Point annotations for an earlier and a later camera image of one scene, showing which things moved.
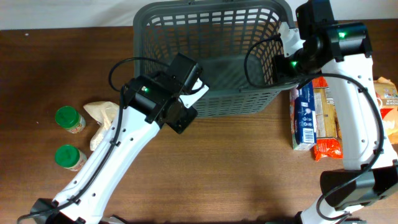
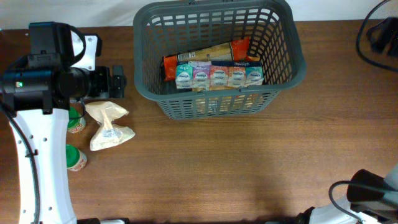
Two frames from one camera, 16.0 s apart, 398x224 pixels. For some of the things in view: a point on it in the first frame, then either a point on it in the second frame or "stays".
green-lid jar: x=69 y=157 stays
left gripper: x=191 y=117 → x=120 y=81
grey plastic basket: x=234 y=42 stays
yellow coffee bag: x=387 y=96 → x=228 y=104
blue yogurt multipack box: x=302 y=117 → x=194 y=74
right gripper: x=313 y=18 → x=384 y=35
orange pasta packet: x=329 y=143 → x=237 y=50
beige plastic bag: x=103 y=112 stays
